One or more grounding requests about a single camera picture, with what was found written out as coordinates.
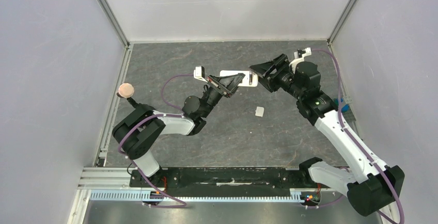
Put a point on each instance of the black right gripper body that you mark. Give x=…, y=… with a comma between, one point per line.
x=274, y=73

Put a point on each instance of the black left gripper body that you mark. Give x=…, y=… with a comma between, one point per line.
x=218, y=90

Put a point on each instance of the black battery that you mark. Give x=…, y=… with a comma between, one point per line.
x=250, y=78

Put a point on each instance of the red and white remote control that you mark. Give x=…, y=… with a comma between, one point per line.
x=244, y=81

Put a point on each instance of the white battery cover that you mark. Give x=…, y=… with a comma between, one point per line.
x=259, y=111

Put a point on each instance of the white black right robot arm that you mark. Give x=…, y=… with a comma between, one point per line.
x=370, y=184

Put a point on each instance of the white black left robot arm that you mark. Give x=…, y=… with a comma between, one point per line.
x=138, y=131

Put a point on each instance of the grey lego baseplate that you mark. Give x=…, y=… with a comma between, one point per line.
x=349, y=115

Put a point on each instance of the black stand with pink knob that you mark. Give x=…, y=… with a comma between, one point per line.
x=126, y=91

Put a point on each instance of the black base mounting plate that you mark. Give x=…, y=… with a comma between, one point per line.
x=231, y=181

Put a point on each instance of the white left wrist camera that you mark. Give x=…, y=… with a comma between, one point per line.
x=199, y=73

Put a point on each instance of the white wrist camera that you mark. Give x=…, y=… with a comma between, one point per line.
x=199, y=73
x=299, y=56

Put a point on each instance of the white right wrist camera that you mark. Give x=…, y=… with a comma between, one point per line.
x=299, y=56

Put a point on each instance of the light blue toothed cable duct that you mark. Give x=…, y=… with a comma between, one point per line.
x=149, y=196

